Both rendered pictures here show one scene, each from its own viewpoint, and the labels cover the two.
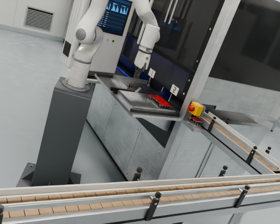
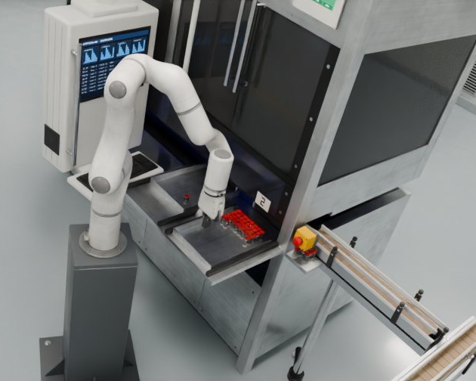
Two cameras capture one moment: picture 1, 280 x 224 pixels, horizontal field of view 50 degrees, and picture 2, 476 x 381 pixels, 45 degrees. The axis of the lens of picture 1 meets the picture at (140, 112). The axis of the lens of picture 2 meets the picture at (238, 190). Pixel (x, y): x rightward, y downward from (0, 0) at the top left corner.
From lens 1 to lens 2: 104 cm
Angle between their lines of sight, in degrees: 19
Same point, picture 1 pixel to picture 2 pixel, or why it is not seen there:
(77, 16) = (59, 88)
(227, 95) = (347, 191)
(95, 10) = (116, 142)
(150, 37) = (221, 176)
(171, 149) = (273, 289)
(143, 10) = (203, 140)
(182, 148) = (288, 280)
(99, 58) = not seen: hidden behind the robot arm
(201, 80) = (306, 196)
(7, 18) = not seen: outside the picture
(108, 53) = not seen: hidden behind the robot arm
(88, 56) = (117, 204)
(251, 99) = (383, 177)
